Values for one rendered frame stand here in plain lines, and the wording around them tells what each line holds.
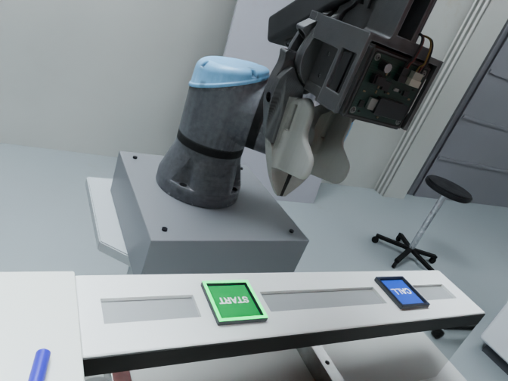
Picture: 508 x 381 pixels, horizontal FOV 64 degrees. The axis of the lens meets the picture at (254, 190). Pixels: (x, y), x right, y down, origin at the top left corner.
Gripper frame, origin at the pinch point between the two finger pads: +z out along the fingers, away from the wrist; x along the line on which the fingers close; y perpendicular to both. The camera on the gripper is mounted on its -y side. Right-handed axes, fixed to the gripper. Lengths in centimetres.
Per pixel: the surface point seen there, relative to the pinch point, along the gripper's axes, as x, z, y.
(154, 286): -7.7, 14.7, -2.1
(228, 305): -0.9, 14.3, 1.4
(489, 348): 208, 106, -44
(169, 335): -7.7, 14.7, 4.1
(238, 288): 1.2, 14.3, -0.9
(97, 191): -7, 29, -43
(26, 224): -13, 111, -145
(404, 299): 25.0, 14.2, 2.3
